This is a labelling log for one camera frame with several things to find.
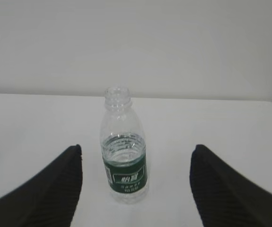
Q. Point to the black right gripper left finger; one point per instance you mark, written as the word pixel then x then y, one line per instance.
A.
pixel 50 198

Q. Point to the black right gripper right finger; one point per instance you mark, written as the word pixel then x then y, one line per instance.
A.
pixel 224 197

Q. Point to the clear green-label water bottle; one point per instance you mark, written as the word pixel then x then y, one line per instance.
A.
pixel 123 147

